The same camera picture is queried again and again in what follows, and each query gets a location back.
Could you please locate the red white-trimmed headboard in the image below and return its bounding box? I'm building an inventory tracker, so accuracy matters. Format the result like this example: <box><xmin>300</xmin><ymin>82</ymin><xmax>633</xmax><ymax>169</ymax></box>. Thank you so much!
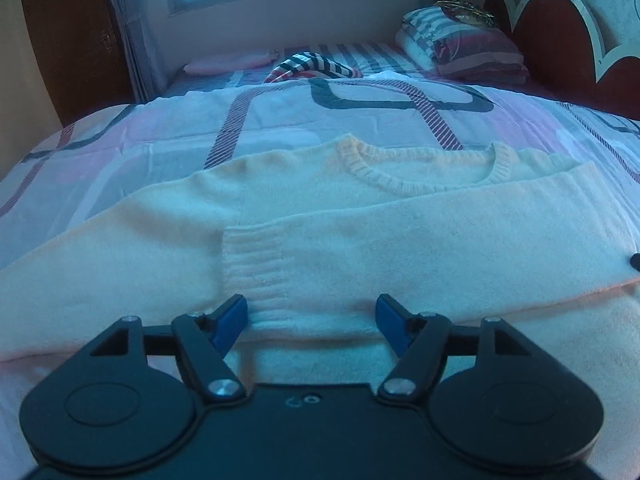
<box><xmin>482</xmin><ymin>0</ymin><xmax>640</xmax><ymax>121</ymax></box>

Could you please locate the gold patterned cloth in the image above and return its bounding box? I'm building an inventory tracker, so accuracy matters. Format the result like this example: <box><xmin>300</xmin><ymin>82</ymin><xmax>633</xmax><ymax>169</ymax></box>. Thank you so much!
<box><xmin>432</xmin><ymin>0</ymin><xmax>501</xmax><ymax>26</ymax></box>

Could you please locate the pink pillow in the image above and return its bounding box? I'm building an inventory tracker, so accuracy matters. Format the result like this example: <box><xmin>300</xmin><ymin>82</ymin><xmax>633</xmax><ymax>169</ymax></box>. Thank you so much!
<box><xmin>182</xmin><ymin>52</ymin><xmax>281</xmax><ymax>77</ymax></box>

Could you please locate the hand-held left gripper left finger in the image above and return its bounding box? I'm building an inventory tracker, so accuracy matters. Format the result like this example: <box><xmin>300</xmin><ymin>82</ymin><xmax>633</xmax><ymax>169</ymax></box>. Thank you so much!
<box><xmin>89</xmin><ymin>294</ymin><xmax>249</xmax><ymax>403</ymax></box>

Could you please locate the dark wooden door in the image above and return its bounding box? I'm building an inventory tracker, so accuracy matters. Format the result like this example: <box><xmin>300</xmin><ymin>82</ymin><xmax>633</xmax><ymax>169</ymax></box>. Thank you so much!
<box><xmin>17</xmin><ymin>0</ymin><xmax>136</xmax><ymax>126</ymax></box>

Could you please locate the stack of striped pillows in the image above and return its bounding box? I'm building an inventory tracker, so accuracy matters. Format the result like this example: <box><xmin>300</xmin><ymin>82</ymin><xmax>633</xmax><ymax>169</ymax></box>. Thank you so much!
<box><xmin>395</xmin><ymin>6</ymin><xmax>531</xmax><ymax>82</ymax></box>

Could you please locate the dark white striped cloth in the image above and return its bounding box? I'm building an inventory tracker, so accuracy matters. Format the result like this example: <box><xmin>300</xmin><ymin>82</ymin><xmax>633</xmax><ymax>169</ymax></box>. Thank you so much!
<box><xmin>262</xmin><ymin>52</ymin><xmax>363</xmax><ymax>84</ymax></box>

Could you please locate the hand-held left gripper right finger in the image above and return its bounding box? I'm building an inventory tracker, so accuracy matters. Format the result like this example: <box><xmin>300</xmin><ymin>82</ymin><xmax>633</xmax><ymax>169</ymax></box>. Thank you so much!
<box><xmin>375</xmin><ymin>293</ymin><xmax>536</xmax><ymax>403</ymax></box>

